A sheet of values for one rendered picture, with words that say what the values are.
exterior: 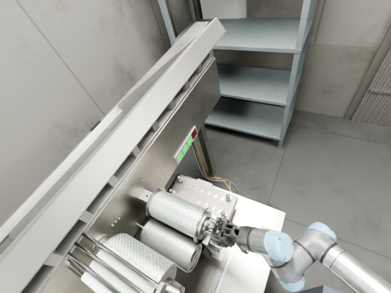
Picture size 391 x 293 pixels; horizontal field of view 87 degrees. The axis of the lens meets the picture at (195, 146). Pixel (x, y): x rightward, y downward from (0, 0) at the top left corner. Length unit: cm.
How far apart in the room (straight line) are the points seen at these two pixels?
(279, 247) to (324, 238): 17
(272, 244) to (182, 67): 51
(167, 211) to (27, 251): 71
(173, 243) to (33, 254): 74
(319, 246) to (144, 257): 55
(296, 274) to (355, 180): 197
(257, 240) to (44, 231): 55
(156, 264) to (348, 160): 234
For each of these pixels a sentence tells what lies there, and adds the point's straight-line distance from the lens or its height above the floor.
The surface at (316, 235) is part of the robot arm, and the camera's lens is 77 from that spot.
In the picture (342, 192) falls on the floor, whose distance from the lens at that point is 250.
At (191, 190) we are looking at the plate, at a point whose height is 103.
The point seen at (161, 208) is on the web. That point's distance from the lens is 93.
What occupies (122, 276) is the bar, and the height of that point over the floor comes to 145.
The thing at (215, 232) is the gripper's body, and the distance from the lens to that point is 80.
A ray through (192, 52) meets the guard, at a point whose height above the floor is 196.
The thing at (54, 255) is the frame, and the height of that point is 149.
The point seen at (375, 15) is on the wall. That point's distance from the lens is 251.
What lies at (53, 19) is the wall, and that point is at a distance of 201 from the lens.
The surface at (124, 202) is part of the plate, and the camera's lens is 96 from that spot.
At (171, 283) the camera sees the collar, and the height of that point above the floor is 136.
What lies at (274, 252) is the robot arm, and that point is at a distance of 65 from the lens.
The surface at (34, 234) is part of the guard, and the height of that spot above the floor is 196.
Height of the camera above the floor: 212
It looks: 51 degrees down
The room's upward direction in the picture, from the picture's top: 19 degrees counter-clockwise
